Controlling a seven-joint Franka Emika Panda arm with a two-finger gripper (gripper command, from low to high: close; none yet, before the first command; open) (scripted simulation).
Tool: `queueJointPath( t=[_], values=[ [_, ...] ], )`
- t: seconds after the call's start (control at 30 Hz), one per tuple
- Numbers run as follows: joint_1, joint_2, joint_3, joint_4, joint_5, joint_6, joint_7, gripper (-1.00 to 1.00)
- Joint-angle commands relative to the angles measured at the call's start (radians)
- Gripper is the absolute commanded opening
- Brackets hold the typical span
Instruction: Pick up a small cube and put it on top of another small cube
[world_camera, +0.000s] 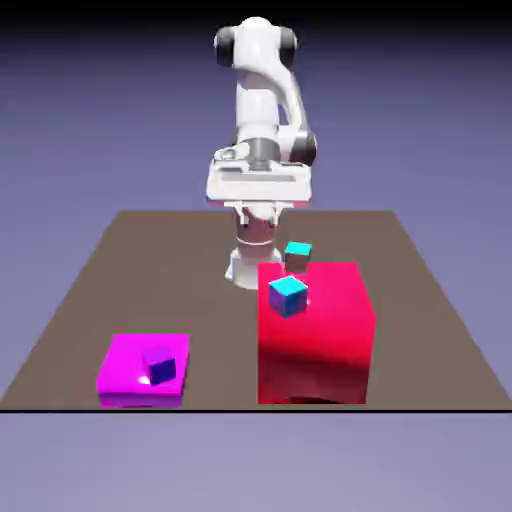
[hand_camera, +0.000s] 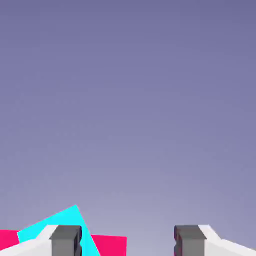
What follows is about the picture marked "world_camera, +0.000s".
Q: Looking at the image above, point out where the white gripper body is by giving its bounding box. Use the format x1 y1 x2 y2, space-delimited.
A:
205 158 313 210

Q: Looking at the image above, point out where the small cyan cube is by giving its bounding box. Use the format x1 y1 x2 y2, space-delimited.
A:
283 241 313 275
268 275 309 320

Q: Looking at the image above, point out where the small purple cube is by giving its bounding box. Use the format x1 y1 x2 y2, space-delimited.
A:
142 344 178 387

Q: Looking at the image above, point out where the large red box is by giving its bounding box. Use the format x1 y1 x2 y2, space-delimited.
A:
257 261 377 405

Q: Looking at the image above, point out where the large magenta box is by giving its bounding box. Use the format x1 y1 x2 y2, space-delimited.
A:
96 333 190 409

